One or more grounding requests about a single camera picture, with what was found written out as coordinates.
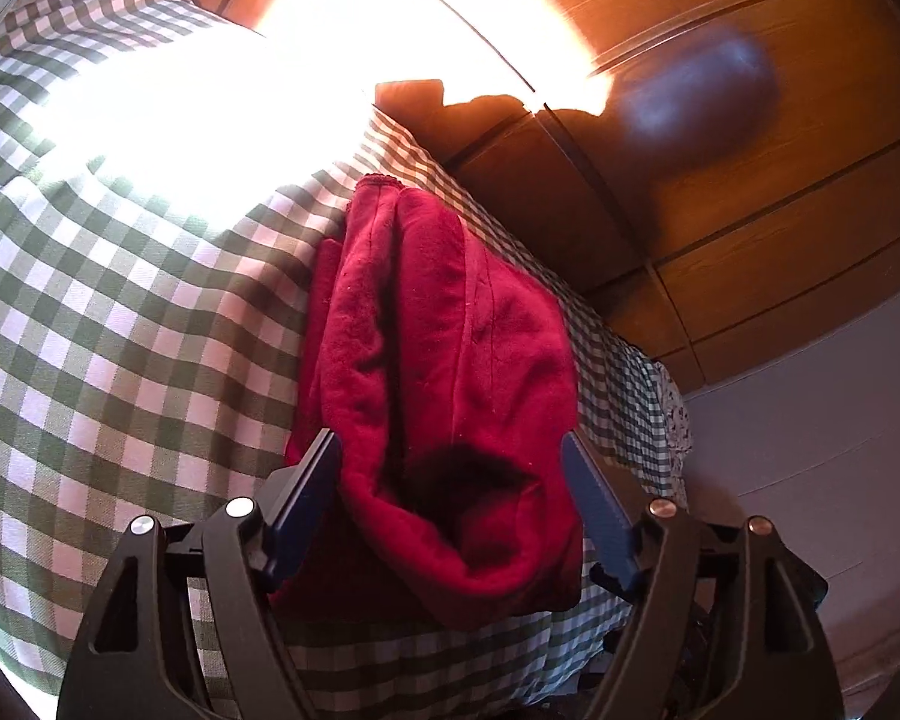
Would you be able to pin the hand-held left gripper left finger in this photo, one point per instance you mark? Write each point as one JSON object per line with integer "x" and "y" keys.
{"x": 307, "y": 502}

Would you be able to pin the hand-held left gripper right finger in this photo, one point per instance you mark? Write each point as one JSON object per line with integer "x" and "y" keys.
{"x": 596, "y": 502}

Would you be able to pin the red garment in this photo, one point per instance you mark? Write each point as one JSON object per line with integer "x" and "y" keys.
{"x": 450, "y": 330}

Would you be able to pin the white dark-print cloth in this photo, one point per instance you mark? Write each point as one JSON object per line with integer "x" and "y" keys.
{"x": 673, "y": 405}

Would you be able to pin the green white checked bedsheet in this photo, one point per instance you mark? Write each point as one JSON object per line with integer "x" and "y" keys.
{"x": 120, "y": 315}

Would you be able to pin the wooden wardrobe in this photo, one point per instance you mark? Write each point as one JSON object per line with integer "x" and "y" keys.
{"x": 757, "y": 187}

